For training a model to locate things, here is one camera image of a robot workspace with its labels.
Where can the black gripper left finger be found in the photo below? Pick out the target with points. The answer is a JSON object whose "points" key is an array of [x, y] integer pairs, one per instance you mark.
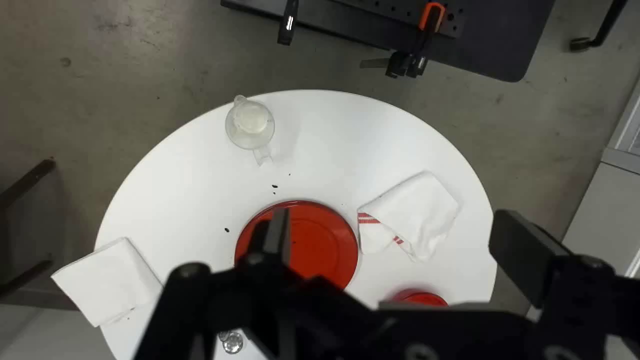
{"points": [[277, 240]]}

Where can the white red striped tea towel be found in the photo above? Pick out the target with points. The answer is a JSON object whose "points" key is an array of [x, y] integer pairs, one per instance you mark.
{"points": [[417, 210]]}

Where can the round white pedestal table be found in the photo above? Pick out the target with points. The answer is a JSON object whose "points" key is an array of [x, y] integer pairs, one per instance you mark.
{"points": [[332, 147]]}

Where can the clear plastic measuring cup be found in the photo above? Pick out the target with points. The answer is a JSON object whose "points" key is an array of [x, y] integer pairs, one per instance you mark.
{"points": [[250, 123]]}

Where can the red plate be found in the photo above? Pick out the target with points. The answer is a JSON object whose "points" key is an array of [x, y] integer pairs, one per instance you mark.
{"points": [[321, 247]]}

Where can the black orange bar clamp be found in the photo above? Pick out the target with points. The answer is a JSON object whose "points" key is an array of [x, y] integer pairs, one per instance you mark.
{"points": [[288, 22], [426, 27]]}

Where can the black desk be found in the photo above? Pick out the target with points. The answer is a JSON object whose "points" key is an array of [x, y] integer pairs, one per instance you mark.
{"points": [[493, 41]]}

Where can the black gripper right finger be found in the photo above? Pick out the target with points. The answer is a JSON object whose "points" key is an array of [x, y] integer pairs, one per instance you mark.
{"points": [[527, 256]]}

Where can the plain white folded cloth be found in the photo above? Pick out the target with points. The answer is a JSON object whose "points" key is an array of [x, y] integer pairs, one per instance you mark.
{"points": [[100, 280]]}

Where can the red bowl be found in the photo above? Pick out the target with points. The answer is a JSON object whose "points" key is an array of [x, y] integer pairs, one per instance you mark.
{"points": [[417, 299]]}

